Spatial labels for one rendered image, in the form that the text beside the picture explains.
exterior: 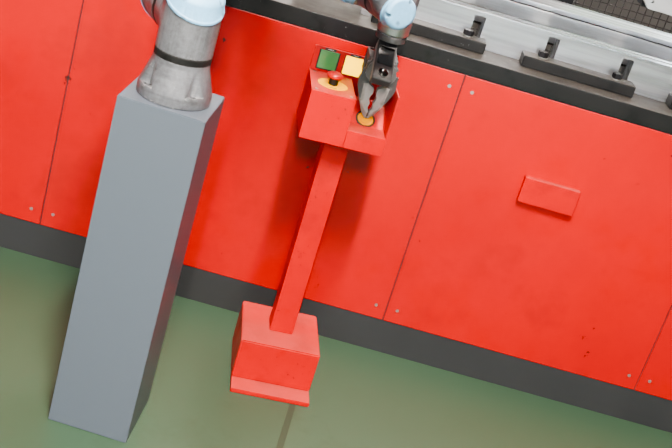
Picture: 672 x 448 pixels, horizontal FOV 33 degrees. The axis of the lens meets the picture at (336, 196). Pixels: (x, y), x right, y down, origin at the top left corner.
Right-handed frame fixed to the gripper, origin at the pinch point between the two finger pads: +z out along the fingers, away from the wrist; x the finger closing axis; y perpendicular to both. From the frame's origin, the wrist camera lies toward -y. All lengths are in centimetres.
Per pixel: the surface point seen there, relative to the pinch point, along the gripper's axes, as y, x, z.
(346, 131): -6.8, 4.7, 2.6
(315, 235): -4.2, 3.8, 32.5
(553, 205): 13, -57, 18
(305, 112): -6.5, 15.0, 0.5
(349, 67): 9.3, 5.9, -6.7
